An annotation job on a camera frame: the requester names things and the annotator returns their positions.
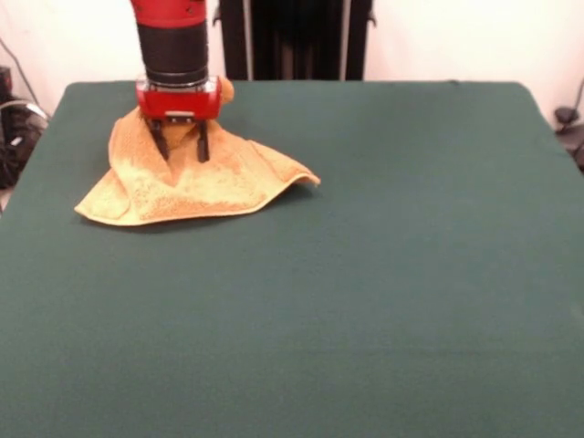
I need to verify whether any orange terry towel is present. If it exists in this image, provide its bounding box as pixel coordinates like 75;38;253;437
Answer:
74;77;322;227

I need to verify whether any white cable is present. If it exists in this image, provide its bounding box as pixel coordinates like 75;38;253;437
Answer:
0;99;51;122

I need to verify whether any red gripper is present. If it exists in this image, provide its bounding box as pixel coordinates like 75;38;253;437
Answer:
135;76;224;163

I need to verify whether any dark green table cloth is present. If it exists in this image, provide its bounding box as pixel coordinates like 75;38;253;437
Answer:
0;80;584;438

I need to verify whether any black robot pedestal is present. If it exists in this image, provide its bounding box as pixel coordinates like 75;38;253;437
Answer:
212;0;379;82

